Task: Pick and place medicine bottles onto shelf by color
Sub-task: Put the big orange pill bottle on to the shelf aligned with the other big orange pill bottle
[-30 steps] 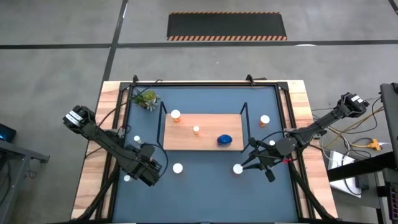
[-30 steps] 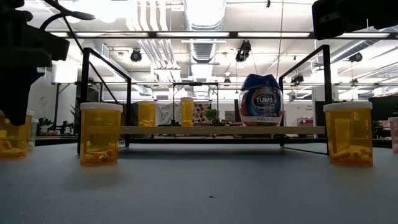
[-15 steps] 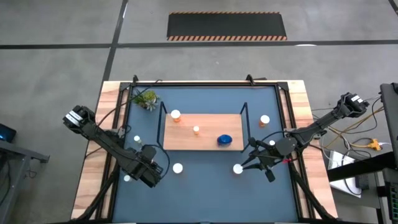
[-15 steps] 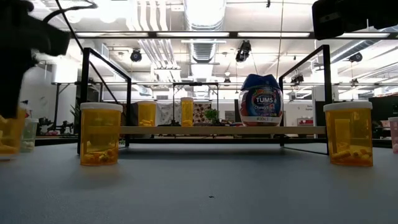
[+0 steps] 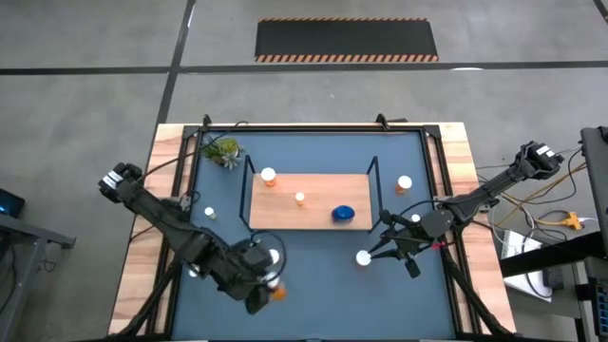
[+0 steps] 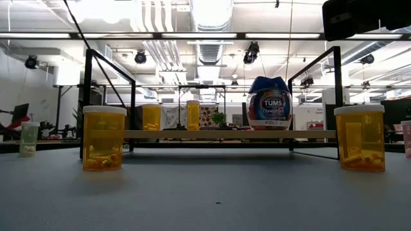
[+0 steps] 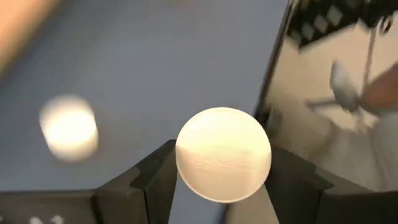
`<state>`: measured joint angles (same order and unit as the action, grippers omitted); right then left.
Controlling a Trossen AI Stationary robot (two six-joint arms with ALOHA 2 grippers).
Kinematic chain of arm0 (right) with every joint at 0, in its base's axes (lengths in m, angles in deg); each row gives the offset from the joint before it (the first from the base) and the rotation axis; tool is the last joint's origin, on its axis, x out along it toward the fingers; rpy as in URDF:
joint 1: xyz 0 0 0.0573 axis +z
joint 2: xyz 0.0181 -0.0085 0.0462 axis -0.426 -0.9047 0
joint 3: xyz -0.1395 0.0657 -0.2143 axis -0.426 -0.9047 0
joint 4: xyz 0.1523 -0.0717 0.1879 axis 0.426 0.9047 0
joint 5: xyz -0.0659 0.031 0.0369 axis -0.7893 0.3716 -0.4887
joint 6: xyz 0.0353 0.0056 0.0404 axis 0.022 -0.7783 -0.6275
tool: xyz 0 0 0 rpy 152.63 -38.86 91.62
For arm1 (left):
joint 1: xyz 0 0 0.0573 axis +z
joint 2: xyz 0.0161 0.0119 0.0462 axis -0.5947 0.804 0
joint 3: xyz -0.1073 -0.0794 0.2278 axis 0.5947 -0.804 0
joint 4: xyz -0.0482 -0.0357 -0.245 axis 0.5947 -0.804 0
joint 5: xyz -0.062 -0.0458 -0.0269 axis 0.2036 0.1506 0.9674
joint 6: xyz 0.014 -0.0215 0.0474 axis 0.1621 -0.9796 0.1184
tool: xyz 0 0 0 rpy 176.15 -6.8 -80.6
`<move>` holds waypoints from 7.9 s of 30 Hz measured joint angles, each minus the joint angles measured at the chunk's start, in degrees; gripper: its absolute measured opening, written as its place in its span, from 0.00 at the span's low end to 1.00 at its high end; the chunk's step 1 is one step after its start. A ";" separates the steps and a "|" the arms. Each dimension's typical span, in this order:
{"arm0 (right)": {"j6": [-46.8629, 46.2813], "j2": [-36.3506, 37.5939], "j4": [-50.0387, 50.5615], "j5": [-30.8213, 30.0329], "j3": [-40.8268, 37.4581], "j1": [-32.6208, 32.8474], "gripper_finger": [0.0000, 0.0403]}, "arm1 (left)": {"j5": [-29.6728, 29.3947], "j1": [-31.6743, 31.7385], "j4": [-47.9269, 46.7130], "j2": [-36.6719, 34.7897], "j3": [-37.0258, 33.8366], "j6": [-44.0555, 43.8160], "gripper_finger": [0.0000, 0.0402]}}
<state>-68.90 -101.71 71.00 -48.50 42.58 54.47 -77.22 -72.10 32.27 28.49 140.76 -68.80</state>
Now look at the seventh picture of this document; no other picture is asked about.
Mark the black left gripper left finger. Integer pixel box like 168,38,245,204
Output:
95,139,178,224

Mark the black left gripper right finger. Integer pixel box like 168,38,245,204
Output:
264,147,333,224

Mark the small pill bottle white cap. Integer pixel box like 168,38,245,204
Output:
175,106,273,205

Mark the large orange bottle white cap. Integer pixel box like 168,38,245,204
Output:
39,93,100,164

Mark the grey chair base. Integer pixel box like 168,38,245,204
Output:
304,60,368,116

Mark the blue table mat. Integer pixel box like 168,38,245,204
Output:
0,0,292,224

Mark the black white checkered object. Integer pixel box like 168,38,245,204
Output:
285,0,398,49

